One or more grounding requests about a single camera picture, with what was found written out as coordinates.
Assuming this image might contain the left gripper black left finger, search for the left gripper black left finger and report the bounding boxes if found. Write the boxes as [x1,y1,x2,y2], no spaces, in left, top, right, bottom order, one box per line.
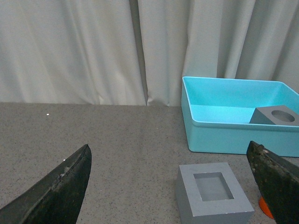
[0,144,92,224]

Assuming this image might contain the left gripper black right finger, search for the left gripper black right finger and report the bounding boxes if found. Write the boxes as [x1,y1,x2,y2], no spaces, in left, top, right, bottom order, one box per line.
[246,141,299,224]

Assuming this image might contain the orange cylindrical canister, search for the orange cylindrical canister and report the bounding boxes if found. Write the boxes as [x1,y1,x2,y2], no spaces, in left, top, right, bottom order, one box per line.
[259,196,274,219]

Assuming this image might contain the gray block with round recess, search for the gray block with round recess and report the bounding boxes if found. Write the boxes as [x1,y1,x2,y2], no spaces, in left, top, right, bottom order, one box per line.
[249,105,299,126]

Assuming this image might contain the gray block with square recess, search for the gray block with square recess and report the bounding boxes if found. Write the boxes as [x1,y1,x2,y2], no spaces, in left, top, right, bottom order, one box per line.
[176,162,255,224]

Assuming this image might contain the light blue plastic box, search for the light blue plastic box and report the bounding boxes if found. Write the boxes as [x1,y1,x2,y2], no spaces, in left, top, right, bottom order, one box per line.
[181,77,299,157]

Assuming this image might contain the white pleated curtain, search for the white pleated curtain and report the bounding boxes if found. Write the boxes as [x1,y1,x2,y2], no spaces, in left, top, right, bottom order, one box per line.
[0,0,299,106]

